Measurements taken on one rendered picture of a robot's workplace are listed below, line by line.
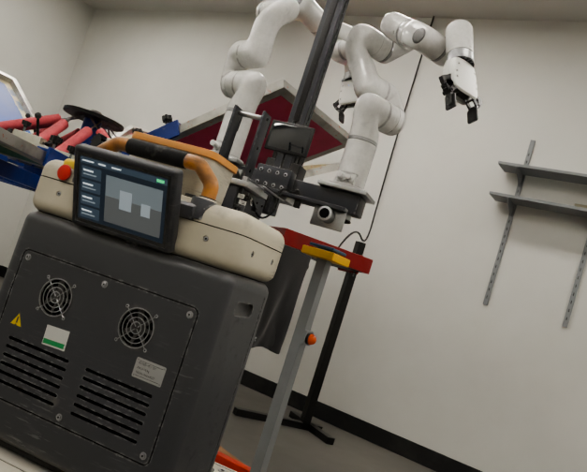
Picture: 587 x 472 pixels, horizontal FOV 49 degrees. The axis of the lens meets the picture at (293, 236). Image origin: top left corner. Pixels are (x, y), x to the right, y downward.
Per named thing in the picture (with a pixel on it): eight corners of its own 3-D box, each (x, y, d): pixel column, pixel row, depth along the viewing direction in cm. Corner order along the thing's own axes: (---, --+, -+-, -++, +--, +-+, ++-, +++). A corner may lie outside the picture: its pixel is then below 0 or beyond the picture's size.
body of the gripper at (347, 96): (337, 78, 250) (336, 104, 247) (361, 72, 245) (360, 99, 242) (345, 85, 256) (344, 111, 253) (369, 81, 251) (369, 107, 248)
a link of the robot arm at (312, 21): (278, 13, 215) (248, 16, 225) (314, 51, 230) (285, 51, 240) (297, -27, 217) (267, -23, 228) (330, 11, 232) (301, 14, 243)
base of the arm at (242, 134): (229, 154, 204) (245, 110, 205) (196, 146, 208) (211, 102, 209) (248, 169, 218) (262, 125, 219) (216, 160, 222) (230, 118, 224)
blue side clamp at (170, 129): (186, 139, 254) (185, 124, 256) (178, 134, 250) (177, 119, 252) (130, 163, 267) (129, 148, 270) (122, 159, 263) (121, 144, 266)
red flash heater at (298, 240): (330, 268, 421) (335, 250, 422) (368, 276, 380) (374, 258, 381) (248, 240, 394) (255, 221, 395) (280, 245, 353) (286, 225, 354)
